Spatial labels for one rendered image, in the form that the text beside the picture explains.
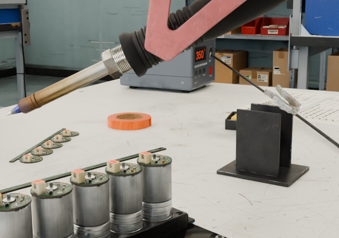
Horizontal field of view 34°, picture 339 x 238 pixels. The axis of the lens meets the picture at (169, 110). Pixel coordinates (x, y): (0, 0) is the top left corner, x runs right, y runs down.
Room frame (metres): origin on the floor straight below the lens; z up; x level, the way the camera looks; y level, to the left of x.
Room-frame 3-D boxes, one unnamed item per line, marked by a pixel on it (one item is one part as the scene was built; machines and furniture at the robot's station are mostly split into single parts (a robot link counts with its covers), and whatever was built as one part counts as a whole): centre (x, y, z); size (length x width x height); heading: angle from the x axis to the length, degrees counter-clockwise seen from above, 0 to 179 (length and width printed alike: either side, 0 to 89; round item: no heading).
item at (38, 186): (0.31, 0.08, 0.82); 0.01 x 0.01 x 0.01; 44
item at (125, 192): (0.35, 0.03, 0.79); 0.02 x 0.02 x 0.05
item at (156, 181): (0.37, 0.01, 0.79); 0.02 x 0.02 x 0.05
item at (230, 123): (0.72, -0.12, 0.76); 0.07 x 0.05 x 0.02; 73
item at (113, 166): (0.35, 0.04, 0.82); 0.01 x 0.01 x 0.01; 44
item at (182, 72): (1.05, 0.00, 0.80); 0.15 x 0.12 x 0.10; 63
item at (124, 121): (0.74, 0.06, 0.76); 0.06 x 0.06 x 0.01
